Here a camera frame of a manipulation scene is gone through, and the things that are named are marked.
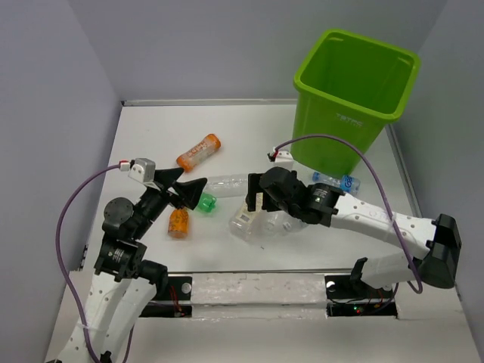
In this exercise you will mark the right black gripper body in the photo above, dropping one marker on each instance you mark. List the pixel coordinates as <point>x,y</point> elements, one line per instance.
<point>291,208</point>

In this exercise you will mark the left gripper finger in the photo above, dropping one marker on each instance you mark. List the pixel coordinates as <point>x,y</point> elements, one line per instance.
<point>189,192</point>
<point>166,178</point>

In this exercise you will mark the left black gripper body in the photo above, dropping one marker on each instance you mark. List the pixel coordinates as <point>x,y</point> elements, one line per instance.
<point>153,202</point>

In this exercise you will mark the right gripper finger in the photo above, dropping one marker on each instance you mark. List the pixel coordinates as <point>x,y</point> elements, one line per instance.
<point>254,197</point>
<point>263,202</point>

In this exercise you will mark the clear bottle white cap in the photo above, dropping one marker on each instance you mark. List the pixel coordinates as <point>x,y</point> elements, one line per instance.
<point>227,185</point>

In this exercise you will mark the short orange juice bottle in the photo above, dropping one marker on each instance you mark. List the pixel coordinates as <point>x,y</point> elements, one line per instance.
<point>178,226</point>

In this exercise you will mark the clear plastic bottle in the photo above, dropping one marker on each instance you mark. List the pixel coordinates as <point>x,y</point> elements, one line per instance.
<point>248,225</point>

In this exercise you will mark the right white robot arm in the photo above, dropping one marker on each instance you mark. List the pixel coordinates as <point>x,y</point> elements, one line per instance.
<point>429,248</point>

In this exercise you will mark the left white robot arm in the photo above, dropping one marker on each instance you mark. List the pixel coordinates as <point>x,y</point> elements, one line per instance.
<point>124,283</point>

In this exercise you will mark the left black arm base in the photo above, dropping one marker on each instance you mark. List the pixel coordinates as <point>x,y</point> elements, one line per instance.
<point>174,301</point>

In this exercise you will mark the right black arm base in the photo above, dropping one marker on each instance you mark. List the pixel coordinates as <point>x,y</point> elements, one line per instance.
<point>348,299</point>

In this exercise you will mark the green plastic bin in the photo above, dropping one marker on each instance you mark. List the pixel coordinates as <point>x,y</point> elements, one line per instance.
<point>350,87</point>

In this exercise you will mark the green plastic bottle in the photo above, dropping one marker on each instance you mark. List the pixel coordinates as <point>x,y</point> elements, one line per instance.
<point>207,203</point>

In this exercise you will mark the tall orange label bottle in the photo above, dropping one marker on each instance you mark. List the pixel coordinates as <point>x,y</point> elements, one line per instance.
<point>199,153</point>

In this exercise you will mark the clear bottle blue label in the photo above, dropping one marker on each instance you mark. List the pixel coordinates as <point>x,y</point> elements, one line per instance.
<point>346,183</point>

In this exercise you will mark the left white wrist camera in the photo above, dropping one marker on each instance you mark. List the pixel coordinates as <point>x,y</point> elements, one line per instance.
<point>142,170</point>

